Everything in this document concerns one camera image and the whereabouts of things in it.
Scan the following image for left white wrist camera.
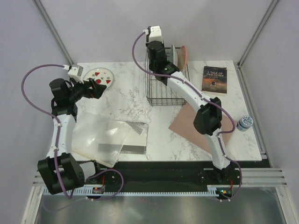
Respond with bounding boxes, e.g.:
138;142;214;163
63;65;84;84

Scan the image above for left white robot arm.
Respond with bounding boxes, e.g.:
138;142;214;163
37;78;107;195

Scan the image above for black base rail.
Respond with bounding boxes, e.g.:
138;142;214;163
87;161;241;193

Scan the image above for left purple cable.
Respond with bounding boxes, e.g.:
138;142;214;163
21;64;124;213

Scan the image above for pink cream leaf plate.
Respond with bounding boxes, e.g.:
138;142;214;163
177;46;188;72

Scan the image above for blue white small jar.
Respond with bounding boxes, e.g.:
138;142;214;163
236;116;254;132

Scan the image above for white cable duct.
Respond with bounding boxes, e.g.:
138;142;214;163
43;184;234;199

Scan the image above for tale of two cities book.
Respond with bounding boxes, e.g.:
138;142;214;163
202;66;227;95

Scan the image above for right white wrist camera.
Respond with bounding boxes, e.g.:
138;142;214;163
144;26;164;43

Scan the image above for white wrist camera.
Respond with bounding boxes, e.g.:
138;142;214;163
144;26;164;43
63;65;84;84

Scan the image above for white watermelon pattern plate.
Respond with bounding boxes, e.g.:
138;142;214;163
84;68;114;89

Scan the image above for clear plastic bag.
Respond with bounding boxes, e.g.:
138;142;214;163
72;112;149;168

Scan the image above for red blue flower plate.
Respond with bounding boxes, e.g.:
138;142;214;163
170;44;178;66

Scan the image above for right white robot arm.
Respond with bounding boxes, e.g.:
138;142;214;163
146;41;233;184

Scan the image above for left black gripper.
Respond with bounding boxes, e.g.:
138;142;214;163
67;77;106;102

